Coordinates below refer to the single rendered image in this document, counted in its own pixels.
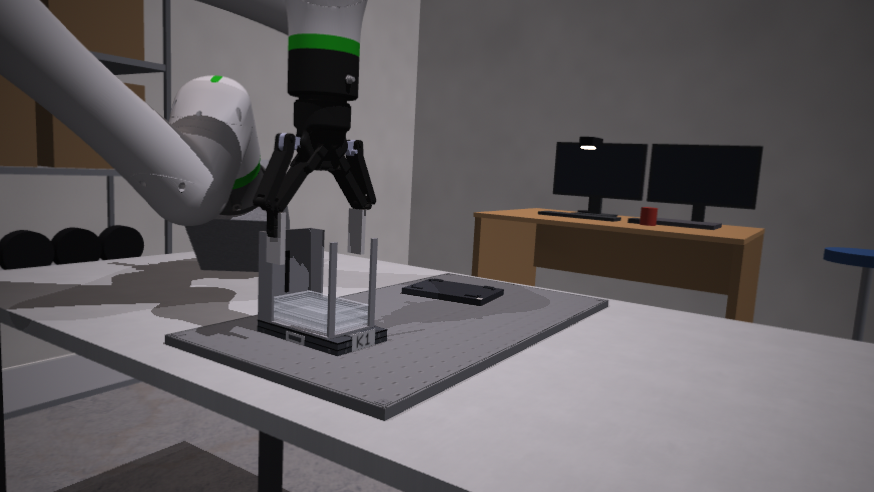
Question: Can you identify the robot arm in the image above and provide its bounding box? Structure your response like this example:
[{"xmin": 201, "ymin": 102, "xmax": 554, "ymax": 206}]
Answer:
[{"xmin": 0, "ymin": 0, "xmax": 367, "ymax": 226}]

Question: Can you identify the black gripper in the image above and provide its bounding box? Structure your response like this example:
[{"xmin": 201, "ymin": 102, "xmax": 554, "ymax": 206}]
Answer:
[{"xmin": 253, "ymin": 99, "xmax": 376, "ymax": 265}]

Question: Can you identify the grey stack rack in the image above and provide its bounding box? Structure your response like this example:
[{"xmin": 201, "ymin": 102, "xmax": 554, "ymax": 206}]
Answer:
[{"xmin": 257, "ymin": 228, "xmax": 387, "ymax": 356}]

